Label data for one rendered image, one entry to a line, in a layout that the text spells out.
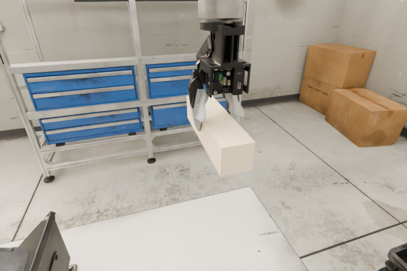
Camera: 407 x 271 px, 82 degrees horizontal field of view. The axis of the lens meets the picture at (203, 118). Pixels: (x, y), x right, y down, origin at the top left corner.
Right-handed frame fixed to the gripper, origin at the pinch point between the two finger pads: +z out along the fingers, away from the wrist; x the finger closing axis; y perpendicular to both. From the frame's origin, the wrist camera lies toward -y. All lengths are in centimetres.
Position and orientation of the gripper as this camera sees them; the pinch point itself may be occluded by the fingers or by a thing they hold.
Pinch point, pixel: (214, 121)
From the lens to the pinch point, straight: 49.9
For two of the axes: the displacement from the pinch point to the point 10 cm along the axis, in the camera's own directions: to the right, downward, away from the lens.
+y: 3.0, 4.4, -8.5
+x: 9.5, -1.3, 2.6
